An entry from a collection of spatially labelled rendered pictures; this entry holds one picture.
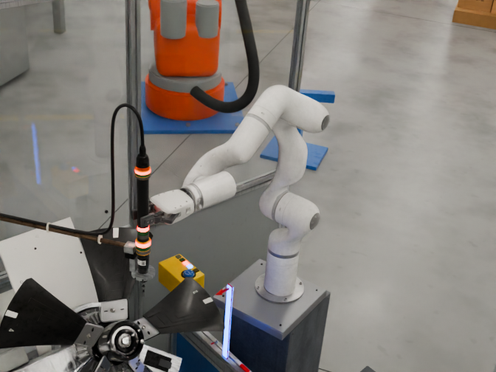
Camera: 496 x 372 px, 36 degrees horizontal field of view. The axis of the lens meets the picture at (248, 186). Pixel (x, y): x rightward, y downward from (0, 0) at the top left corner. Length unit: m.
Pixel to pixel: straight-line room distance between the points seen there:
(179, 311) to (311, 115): 0.76
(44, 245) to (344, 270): 2.52
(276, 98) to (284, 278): 0.78
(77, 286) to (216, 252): 1.15
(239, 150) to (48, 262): 0.74
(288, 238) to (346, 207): 2.61
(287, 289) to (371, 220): 2.39
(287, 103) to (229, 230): 1.29
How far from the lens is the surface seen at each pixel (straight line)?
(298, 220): 2.65
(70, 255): 2.58
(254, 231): 3.69
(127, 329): 2.32
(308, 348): 3.07
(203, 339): 2.86
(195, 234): 3.42
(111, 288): 2.38
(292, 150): 2.56
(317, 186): 5.49
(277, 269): 2.82
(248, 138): 2.29
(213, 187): 2.24
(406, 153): 6.12
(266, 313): 2.82
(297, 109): 2.42
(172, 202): 2.18
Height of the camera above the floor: 2.81
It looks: 31 degrees down
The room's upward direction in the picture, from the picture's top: 5 degrees clockwise
